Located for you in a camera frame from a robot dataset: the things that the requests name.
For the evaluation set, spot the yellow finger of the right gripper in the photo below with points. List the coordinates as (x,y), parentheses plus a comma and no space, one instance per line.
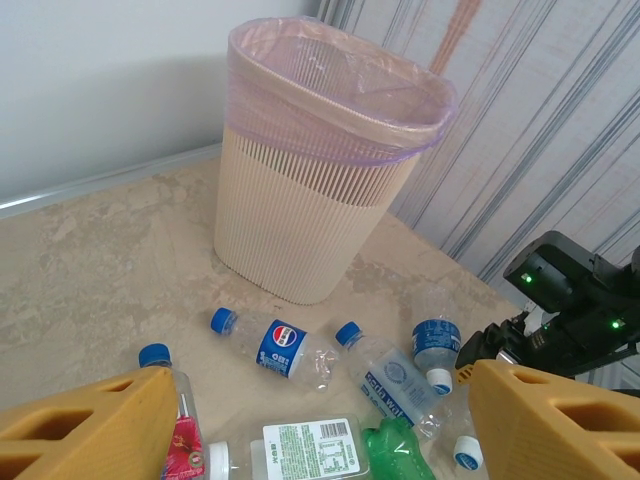
(464,375)

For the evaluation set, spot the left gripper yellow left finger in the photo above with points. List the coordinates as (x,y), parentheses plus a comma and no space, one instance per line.
(75,440)

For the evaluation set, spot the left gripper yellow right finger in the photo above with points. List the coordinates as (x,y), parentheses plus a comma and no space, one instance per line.
(550,440)

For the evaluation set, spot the blue label white cap bottle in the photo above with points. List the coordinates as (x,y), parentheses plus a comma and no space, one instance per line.
(435,340)

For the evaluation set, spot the clear crushed white cap bottle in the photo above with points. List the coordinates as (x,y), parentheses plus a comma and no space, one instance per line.
(467,452)

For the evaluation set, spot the green bottle yellow cap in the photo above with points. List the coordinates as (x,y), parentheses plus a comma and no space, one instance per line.
(395,450)

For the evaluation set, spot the red flower label bottle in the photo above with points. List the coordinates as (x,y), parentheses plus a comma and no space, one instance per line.
(187,440)

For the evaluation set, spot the square bottle green white label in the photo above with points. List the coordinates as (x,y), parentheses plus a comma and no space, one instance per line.
(310,445)

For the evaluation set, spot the Pepsi label blue cap bottle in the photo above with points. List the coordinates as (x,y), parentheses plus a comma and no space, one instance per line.
(280,345)

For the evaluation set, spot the beige ribbed plastic bin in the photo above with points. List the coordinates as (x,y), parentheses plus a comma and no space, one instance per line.
(300,225)

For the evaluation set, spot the pink translucent bin liner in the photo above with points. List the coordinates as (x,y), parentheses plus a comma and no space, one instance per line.
(280,115)

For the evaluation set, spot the soda water blue cap bottle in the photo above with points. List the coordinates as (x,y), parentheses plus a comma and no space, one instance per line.
(395,385)

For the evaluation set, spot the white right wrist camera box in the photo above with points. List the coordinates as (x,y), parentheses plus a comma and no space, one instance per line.
(534,316)

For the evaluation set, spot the aluminium back rail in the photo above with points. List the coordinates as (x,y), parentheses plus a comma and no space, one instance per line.
(100,177)

